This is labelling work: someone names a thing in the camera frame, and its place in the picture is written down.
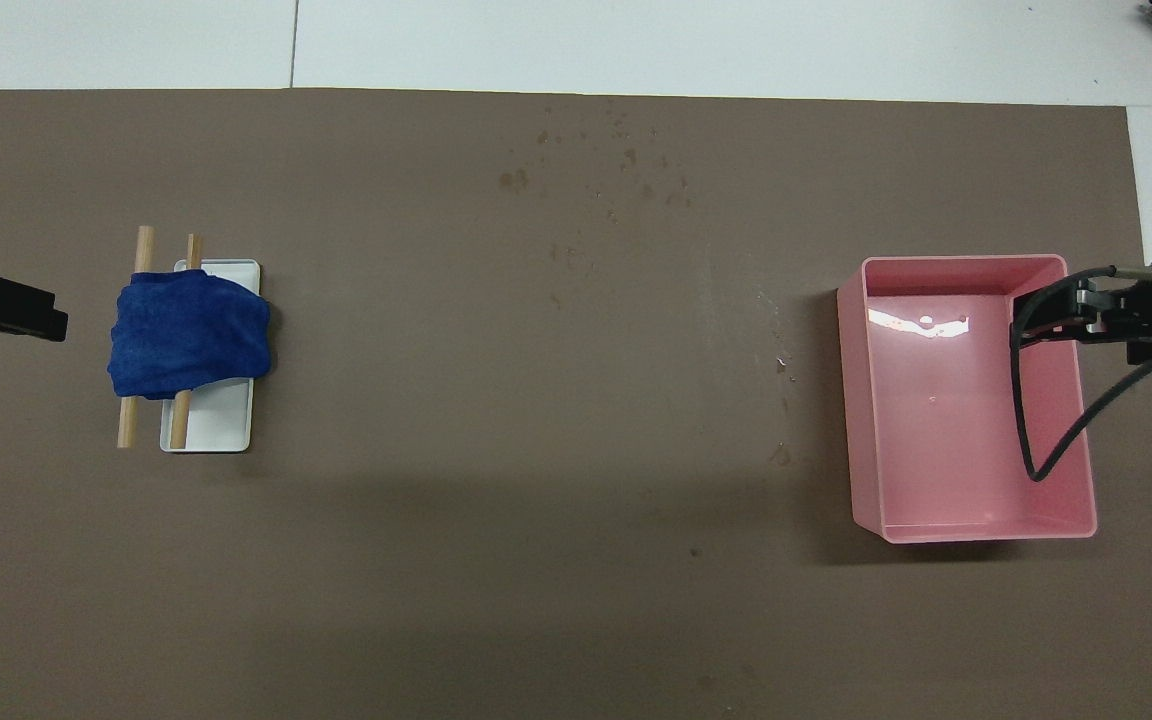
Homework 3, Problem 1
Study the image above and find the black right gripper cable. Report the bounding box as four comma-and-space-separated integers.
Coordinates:
1009, 264, 1152, 483

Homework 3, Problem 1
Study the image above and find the pink plastic bin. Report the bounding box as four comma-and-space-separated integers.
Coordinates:
836, 254, 1099, 544

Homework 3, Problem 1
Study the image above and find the long wooden rack rod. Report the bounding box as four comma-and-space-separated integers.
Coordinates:
117, 225, 156, 449

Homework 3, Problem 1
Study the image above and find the blue towel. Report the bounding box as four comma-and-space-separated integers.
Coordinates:
107, 268, 272, 401

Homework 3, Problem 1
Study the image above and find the brown table mat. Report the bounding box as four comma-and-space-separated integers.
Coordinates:
0, 88, 1152, 720

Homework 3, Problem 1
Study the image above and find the short wooden rack rod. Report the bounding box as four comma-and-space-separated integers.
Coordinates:
170, 234, 204, 450

